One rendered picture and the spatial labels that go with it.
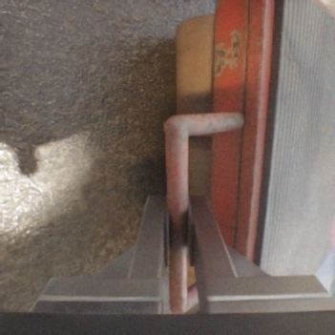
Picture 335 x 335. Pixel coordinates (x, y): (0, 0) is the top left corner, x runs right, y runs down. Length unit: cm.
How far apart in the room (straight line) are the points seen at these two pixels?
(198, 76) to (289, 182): 12
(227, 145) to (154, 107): 11
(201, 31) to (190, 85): 4
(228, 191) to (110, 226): 13
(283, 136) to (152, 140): 13
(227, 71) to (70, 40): 13
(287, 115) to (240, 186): 6
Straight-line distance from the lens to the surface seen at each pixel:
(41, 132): 21
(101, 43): 23
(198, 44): 22
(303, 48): 20
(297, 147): 21
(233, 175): 18
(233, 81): 17
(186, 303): 18
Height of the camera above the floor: 21
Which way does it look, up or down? 49 degrees down
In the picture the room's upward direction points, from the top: 107 degrees clockwise
